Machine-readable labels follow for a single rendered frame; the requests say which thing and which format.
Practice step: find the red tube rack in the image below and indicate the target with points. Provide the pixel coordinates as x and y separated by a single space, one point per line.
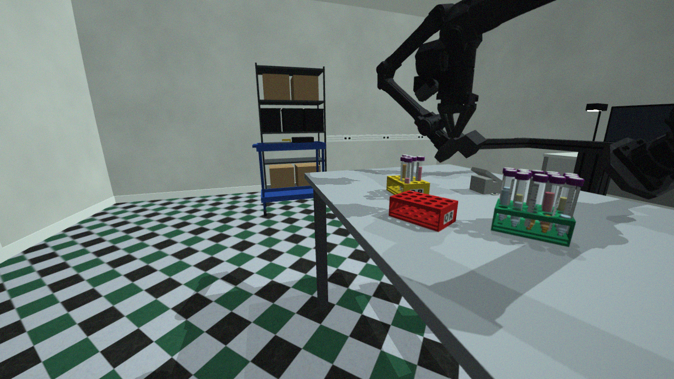
421 209

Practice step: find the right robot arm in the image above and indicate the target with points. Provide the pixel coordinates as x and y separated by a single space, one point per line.
429 124

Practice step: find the yellow tube rack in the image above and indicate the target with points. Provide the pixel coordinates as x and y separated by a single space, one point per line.
393 185

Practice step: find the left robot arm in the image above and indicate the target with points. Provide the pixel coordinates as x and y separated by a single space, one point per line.
650 162

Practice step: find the green tube rack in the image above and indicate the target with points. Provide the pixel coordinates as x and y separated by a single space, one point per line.
535 233

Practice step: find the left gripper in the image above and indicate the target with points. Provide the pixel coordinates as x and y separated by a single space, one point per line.
446 109

